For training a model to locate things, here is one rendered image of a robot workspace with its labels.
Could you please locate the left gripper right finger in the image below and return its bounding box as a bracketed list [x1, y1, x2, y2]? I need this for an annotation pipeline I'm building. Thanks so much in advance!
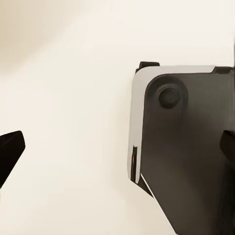
[219, 130, 235, 169]

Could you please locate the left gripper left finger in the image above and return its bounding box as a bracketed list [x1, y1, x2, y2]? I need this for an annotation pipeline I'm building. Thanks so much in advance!
[0, 130, 25, 189]

